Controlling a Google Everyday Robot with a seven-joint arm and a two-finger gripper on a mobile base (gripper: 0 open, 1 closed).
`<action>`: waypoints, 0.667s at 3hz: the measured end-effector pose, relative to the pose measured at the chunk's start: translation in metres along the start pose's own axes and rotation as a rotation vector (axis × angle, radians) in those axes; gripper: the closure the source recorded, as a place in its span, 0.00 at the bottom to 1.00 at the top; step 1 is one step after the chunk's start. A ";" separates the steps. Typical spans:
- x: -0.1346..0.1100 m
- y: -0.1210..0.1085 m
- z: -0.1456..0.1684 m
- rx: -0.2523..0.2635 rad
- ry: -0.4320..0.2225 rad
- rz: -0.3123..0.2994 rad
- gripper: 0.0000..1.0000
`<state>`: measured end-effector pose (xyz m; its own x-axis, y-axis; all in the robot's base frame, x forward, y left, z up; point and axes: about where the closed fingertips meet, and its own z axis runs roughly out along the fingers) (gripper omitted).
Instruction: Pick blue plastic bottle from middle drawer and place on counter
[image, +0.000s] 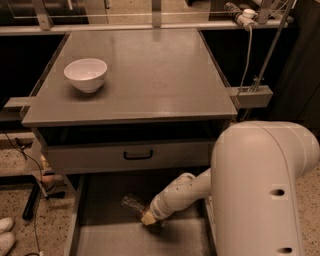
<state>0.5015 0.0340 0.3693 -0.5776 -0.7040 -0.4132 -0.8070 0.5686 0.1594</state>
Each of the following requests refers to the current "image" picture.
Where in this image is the black drawer handle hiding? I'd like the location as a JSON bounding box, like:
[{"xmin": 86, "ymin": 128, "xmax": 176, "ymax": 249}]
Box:
[{"xmin": 123, "ymin": 150, "xmax": 153, "ymax": 161}]

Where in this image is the open grey middle drawer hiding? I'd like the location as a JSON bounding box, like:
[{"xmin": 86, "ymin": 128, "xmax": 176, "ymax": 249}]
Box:
[{"xmin": 63, "ymin": 169, "xmax": 217, "ymax": 256}]

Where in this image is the grey metal side bracket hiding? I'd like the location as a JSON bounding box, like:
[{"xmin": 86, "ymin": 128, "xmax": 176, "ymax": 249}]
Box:
[{"xmin": 227, "ymin": 86, "xmax": 273, "ymax": 109}]

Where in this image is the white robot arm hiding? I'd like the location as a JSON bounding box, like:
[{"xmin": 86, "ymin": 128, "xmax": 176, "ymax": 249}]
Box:
[{"xmin": 142, "ymin": 121, "xmax": 319, "ymax": 256}]

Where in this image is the white shoe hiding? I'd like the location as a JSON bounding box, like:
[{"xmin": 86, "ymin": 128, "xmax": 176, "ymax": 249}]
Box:
[
  {"xmin": 0, "ymin": 232, "xmax": 16, "ymax": 256},
  {"xmin": 0, "ymin": 217, "xmax": 14, "ymax": 233}
]

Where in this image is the clear plastic bottle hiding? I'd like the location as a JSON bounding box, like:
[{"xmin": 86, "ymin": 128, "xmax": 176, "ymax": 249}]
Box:
[{"xmin": 120, "ymin": 194, "xmax": 166, "ymax": 228}]

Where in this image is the grey back rail frame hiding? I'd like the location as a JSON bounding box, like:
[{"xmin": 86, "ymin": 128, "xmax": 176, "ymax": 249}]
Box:
[{"xmin": 0, "ymin": 0, "xmax": 287, "ymax": 35}]

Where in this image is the white power strip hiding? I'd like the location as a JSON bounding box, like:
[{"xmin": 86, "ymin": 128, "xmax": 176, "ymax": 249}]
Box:
[{"xmin": 224, "ymin": 2, "xmax": 256, "ymax": 28}]

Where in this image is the grey drawer cabinet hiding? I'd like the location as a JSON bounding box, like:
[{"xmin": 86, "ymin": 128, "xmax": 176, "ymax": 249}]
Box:
[{"xmin": 21, "ymin": 28, "xmax": 239, "ymax": 256}]

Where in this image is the grey metal left bracket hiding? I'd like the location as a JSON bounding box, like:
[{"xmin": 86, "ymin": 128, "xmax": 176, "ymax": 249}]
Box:
[{"xmin": 3, "ymin": 97, "xmax": 34, "ymax": 112}]

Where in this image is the white power cable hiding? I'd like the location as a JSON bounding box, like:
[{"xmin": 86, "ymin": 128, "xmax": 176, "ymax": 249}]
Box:
[{"xmin": 233, "ymin": 25, "xmax": 260, "ymax": 101}]

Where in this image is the black cylindrical leg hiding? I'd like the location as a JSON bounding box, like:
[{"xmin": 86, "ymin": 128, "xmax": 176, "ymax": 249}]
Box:
[{"xmin": 22, "ymin": 184, "xmax": 40, "ymax": 221}]

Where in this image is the black floor cable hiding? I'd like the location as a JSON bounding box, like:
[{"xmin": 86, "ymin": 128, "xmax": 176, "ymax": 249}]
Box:
[{"xmin": 0, "ymin": 129, "xmax": 45, "ymax": 256}]

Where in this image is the closed grey top drawer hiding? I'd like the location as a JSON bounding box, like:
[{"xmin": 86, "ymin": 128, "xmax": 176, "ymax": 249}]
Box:
[{"xmin": 43, "ymin": 139, "xmax": 216, "ymax": 174}]

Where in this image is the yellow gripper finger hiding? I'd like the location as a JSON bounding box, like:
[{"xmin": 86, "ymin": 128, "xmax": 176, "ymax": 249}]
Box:
[{"xmin": 141, "ymin": 211, "xmax": 157, "ymax": 226}]

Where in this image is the diagonal metal rod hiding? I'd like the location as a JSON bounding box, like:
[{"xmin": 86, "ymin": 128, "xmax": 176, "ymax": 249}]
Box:
[{"xmin": 250, "ymin": 0, "xmax": 296, "ymax": 92}]

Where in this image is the white ceramic bowl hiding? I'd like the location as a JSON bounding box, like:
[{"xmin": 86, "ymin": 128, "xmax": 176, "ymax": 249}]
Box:
[{"xmin": 64, "ymin": 58, "xmax": 108, "ymax": 93}]

